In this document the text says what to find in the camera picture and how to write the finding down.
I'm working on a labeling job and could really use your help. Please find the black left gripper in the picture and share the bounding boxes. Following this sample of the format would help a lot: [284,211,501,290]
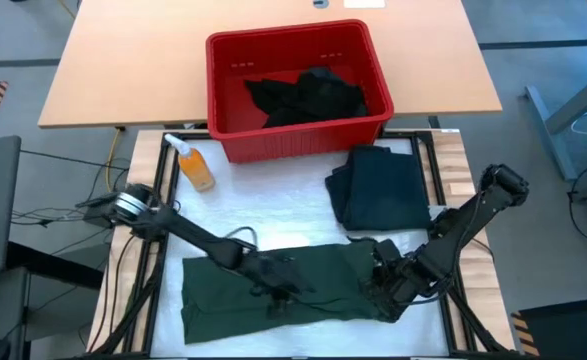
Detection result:
[242,252,317,301]

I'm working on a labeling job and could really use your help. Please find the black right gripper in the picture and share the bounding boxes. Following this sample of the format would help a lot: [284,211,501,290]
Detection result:
[360,238,424,321]

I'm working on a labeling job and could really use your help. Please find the dark green polo shirt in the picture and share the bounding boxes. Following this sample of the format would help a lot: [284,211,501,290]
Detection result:
[180,241,399,345]

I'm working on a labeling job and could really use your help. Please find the dark blue denim jeans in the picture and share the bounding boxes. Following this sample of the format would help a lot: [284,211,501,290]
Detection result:
[324,144,432,231]

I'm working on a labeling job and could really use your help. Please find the black fabric garment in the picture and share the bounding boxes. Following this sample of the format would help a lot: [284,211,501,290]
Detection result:
[245,66,369,129]

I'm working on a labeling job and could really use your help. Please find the red plastic laundry bin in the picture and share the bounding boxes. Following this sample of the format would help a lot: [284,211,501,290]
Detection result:
[205,18,395,164]

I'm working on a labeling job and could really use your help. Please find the white table cover sheet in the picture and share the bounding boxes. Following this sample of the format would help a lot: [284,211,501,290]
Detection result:
[150,138,449,357]

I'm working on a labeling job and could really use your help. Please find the orange liquid spray bottle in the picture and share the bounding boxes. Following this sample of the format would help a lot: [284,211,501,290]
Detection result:
[164,133,216,193]

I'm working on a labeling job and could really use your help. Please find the hazard striped black box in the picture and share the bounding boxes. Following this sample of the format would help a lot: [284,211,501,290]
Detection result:
[510,298,587,359]

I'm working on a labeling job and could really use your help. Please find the black power box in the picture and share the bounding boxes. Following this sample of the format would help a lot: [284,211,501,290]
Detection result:
[81,205,117,230]

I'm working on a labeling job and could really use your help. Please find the grey metal table leg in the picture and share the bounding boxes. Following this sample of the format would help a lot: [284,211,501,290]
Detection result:
[524,63,587,181]

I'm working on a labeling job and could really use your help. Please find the dark grey side desk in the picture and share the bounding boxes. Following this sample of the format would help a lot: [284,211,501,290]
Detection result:
[0,241,105,360]

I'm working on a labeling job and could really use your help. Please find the light brown wooden desk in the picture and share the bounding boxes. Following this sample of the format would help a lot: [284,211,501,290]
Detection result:
[37,0,503,129]

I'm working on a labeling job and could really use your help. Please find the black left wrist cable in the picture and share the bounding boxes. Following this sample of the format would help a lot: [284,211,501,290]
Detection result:
[224,225,259,249]

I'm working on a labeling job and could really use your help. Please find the black aluminium table frame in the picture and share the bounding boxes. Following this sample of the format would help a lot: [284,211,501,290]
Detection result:
[92,129,512,359]

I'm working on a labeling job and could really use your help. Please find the yellow cable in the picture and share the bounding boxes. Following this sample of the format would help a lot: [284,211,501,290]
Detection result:
[105,127,125,194]

